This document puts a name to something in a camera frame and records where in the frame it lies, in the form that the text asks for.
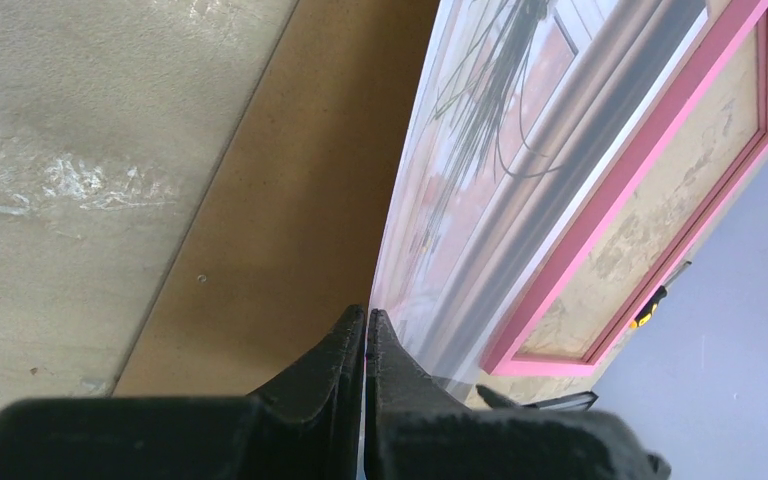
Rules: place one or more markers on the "printed plant photo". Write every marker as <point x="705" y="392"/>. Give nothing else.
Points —
<point x="521" y="108"/>

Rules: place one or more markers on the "aluminium frame rail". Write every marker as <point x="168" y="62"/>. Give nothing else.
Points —
<point x="581" y="401"/>

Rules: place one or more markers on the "brown frame backing board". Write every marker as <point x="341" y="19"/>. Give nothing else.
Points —
<point x="289" y="231"/>

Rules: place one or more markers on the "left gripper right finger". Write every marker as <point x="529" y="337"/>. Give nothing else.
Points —
<point x="416" y="430"/>

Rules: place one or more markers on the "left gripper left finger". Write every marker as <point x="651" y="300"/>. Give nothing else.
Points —
<point x="302" y="424"/>

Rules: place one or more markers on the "yellow black screwdriver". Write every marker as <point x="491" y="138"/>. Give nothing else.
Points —
<point x="647" y="311"/>

